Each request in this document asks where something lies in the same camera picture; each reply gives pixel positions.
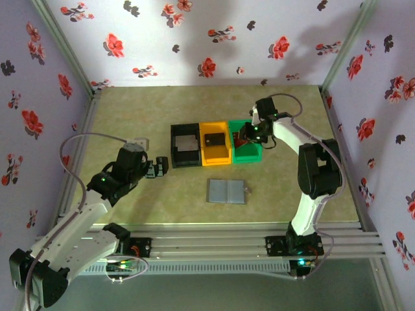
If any red VIP card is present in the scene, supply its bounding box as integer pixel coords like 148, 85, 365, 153
235, 129, 251, 150

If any white card red logo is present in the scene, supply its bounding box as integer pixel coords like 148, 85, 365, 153
174, 135, 199, 152

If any black VIP card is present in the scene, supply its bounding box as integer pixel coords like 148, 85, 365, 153
204, 132, 226, 147

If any grey card holder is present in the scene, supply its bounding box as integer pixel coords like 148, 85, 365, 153
206, 178, 251, 205

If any black plastic bin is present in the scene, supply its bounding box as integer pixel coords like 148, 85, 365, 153
171, 122, 202, 168

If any green plastic bin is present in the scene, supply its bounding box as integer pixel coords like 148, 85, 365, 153
228, 119, 263, 165

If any yellow plastic bin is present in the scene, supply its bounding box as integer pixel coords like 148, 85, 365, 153
199, 121, 233, 167

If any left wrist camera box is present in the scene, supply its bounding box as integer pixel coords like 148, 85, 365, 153
124, 137, 150, 152

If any aluminium table side rail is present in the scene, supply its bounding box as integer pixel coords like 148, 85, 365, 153
320, 87, 380, 233
51, 89, 102, 234

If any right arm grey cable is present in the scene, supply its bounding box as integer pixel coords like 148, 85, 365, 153
267, 93, 344, 281

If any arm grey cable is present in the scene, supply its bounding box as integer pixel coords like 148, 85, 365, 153
24, 132, 150, 311
267, 93, 344, 281

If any left arm grey cable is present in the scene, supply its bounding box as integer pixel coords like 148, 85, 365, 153
24, 132, 150, 311

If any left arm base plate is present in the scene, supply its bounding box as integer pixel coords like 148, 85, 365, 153
115, 237, 153, 259

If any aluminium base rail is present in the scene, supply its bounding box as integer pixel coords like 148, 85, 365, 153
32, 222, 386, 260

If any slotted grey cable duct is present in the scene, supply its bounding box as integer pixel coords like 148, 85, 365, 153
77, 260, 291, 276

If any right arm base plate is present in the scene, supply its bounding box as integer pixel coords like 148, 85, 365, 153
265, 235, 325, 258

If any aluminium frame post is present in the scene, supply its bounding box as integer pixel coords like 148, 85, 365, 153
320, 0, 381, 93
30, 0, 98, 97

